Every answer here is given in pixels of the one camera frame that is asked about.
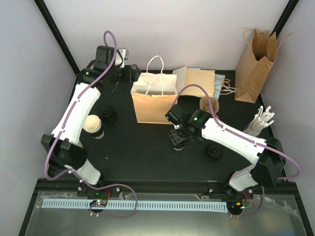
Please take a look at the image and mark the orange paper bag white handles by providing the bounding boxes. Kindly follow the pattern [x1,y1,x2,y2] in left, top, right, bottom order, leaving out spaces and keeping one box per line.
[130,56,177,124]

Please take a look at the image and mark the white paper cup stack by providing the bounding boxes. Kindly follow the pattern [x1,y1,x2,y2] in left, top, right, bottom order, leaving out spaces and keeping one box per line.
[83,115,104,139]

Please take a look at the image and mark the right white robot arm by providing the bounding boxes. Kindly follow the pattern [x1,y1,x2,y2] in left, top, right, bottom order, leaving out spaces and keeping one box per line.
[165,105,286,198]

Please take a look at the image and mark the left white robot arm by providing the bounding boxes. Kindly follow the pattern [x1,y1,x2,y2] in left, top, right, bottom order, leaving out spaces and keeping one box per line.
[41,46,141,196]

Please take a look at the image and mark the right black lid stack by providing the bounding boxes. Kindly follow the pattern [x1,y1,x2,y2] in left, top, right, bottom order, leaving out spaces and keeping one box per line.
[205,144,222,161]

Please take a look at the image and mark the black lid stack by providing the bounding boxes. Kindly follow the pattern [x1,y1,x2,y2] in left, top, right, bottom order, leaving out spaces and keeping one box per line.
[99,106,117,124]
[205,144,222,161]

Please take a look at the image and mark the left black lid stack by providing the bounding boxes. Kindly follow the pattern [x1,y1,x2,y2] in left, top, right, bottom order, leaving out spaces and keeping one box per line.
[99,106,117,124]

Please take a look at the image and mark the tan flat paper bag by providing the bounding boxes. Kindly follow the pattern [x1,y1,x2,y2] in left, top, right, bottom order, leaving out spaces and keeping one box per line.
[172,66,234,97]

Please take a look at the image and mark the light blue flat paper bag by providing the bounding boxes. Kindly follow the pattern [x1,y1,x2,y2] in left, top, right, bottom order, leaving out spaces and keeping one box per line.
[187,68,225,100]

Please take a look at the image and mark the white stirrer bundle in cup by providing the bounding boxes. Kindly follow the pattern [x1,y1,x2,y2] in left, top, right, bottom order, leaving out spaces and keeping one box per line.
[243,106,275,137]

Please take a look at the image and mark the standing brown paper bag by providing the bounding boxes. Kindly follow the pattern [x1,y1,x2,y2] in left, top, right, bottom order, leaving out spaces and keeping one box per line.
[235,29,290,103]

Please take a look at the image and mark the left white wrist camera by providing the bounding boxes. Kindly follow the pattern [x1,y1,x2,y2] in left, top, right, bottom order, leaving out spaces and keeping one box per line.
[115,48,129,68]

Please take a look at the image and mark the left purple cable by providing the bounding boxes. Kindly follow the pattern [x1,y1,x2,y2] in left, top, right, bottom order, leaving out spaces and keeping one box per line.
[43,30,118,181]

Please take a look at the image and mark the left black frame post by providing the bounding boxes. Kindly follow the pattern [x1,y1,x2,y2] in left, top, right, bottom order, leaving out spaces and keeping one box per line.
[34,0,80,75]

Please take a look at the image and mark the black frame post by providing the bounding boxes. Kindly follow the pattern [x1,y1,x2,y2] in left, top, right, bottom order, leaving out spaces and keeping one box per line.
[34,0,80,75]
[271,0,299,38]

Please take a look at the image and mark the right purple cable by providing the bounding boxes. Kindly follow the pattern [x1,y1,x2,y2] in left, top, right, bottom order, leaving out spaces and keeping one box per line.
[173,84,302,178]

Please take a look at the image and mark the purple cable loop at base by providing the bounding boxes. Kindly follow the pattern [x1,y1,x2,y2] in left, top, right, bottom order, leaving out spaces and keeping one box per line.
[73,172,138,219]

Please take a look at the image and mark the light blue cable duct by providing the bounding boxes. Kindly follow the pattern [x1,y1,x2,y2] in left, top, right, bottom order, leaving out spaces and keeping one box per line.
[41,199,228,213]

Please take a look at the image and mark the right black frame post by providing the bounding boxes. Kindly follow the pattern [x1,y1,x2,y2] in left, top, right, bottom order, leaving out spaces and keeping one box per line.
[271,0,299,38]

